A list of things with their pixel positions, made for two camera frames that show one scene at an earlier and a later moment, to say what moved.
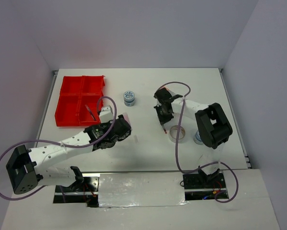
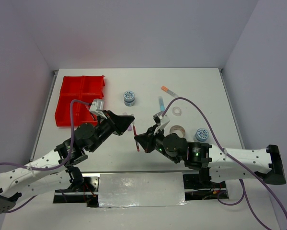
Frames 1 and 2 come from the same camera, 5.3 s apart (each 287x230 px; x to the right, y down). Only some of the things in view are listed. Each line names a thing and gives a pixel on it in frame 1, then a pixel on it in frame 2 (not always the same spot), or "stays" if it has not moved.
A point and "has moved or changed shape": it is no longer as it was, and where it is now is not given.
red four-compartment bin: [77, 103] stays
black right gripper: [162, 119] to [146, 139]
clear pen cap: [136, 138] has moved or changed shape
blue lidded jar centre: [129, 97] stays
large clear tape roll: [173, 134] stays
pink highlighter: [126, 118] stays
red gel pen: [164, 129] has moved or changed shape
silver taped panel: [118, 190] stays
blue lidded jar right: [197, 138] stays
